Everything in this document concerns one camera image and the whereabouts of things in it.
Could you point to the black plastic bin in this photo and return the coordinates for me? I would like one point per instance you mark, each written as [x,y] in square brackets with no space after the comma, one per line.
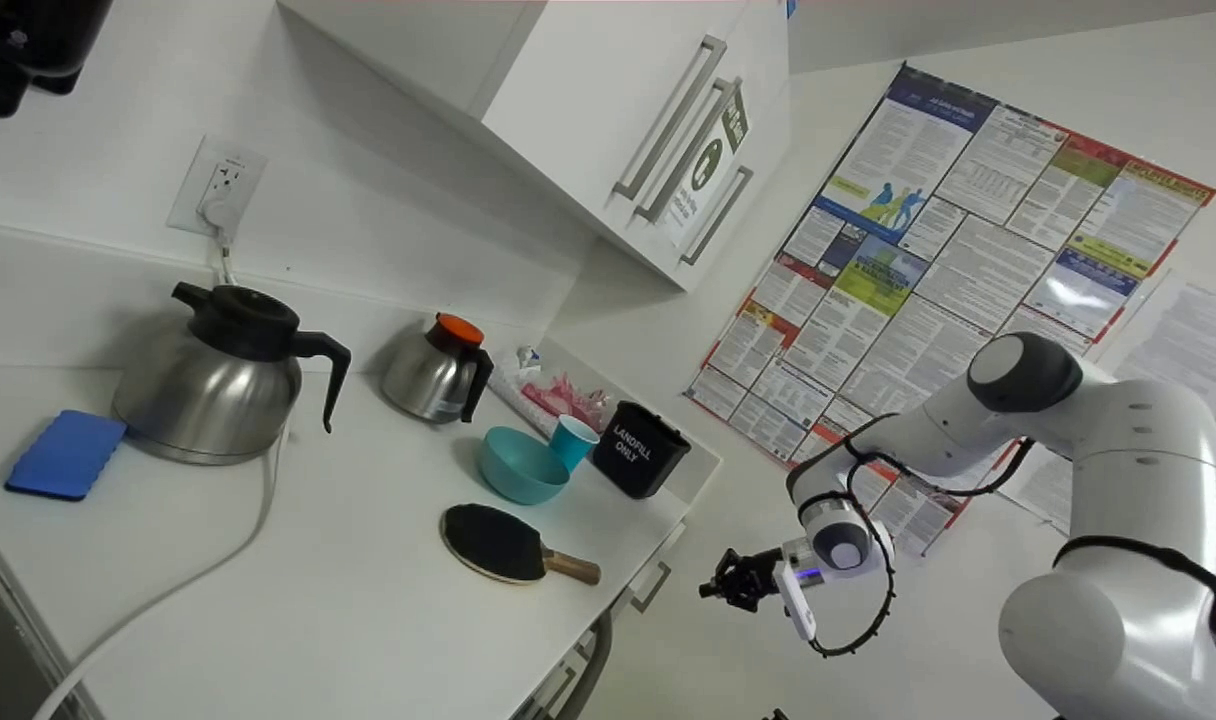
[638,453]

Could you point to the small steel carafe orange lid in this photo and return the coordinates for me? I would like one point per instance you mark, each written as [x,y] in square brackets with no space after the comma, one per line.
[423,383]

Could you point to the black table tennis paddle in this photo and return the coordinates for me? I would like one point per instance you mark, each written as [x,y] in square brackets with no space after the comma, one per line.
[494,540]

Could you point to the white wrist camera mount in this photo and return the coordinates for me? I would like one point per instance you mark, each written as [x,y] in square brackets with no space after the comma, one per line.
[799,614]

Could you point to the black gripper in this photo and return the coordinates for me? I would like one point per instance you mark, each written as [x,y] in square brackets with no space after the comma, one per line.
[772,586]

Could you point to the teal bowl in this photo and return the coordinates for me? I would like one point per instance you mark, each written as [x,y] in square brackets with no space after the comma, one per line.
[521,466]

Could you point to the white wall power outlet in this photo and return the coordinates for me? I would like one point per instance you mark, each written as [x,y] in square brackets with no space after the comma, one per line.
[219,174]

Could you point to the teal plastic cup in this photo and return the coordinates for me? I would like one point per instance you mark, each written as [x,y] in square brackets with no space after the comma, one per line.
[574,445]

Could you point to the blue sponge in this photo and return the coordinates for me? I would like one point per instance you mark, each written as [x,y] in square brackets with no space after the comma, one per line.
[64,453]

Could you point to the black glossy wall dispenser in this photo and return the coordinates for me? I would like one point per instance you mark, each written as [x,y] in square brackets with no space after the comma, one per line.
[32,45]

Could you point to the tray of pink packets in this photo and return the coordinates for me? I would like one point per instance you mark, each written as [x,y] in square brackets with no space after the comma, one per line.
[563,395]

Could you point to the large multi-panel wall poster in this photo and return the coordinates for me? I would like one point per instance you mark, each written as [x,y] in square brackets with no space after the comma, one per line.
[980,201]

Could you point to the white paper wall sheet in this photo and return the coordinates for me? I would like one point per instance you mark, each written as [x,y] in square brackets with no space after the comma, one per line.
[1203,343]

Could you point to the white wall cabinet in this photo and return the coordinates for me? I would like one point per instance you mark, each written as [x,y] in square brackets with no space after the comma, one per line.
[571,92]

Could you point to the green stay safe sign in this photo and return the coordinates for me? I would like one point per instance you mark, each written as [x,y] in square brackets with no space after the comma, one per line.
[712,164]

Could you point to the large steel carafe black lid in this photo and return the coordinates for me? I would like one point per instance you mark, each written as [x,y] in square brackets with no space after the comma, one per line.
[214,395]

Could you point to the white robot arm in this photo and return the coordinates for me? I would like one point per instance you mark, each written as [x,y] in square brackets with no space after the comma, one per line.
[1141,453]

